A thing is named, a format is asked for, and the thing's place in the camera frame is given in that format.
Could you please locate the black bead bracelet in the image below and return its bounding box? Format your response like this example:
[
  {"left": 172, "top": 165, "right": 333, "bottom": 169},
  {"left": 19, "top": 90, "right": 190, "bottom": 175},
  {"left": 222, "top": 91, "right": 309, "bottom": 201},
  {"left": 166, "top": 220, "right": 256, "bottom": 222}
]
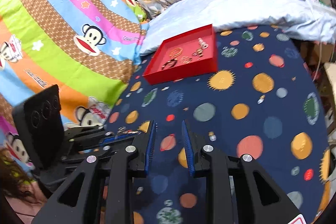
[{"left": 161, "top": 58, "right": 178, "bottom": 71}]

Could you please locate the gold chain bracelet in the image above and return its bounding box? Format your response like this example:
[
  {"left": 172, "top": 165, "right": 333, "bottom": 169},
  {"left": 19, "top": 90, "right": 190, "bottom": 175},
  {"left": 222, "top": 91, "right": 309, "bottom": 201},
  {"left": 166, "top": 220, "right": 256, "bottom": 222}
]
[{"left": 169, "top": 47, "right": 184, "bottom": 58}]

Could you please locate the white pearl necklace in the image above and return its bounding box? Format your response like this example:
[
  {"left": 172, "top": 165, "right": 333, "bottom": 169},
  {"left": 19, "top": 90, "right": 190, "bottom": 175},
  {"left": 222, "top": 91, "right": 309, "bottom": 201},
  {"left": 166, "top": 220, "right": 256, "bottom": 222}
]
[{"left": 197, "top": 37, "right": 210, "bottom": 50}]

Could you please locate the red jewelry tray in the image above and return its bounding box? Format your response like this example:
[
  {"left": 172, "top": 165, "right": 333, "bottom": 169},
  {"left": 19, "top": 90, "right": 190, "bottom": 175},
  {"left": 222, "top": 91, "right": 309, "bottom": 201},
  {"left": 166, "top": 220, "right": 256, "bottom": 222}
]
[{"left": 142, "top": 24, "right": 218, "bottom": 85}]

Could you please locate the navy planet print bedsheet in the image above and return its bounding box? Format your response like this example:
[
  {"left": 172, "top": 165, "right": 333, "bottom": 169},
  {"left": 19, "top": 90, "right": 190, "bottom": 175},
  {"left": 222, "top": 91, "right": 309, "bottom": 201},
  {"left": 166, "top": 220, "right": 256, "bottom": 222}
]
[{"left": 109, "top": 26, "right": 330, "bottom": 223}]

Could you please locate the colourful monkey print blanket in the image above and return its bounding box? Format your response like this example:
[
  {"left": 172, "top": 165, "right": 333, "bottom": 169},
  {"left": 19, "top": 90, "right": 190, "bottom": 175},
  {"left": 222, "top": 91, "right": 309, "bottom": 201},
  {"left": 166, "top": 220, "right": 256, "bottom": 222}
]
[{"left": 1, "top": 0, "right": 147, "bottom": 170}]

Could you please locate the light blue quilt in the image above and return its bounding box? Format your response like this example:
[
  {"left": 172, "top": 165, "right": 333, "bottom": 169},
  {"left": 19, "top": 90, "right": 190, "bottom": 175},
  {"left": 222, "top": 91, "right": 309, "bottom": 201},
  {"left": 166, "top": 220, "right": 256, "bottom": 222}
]
[{"left": 140, "top": 0, "right": 335, "bottom": 55}]

